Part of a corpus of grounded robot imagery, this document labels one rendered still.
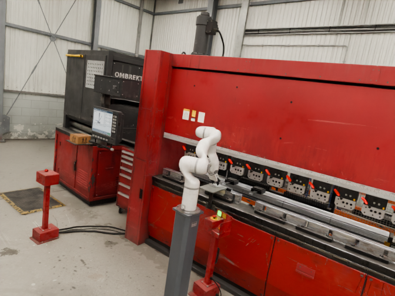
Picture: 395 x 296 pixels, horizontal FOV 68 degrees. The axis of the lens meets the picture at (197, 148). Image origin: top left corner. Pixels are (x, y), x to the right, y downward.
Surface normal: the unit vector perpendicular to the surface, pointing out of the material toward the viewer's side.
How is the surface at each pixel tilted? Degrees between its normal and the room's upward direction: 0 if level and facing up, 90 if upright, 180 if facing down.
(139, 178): 90
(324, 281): 90
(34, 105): 90
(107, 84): 90
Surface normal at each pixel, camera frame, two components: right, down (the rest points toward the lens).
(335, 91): -0.59, 0.06
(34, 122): 0.73, 0.23
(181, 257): 0.04, 0.19
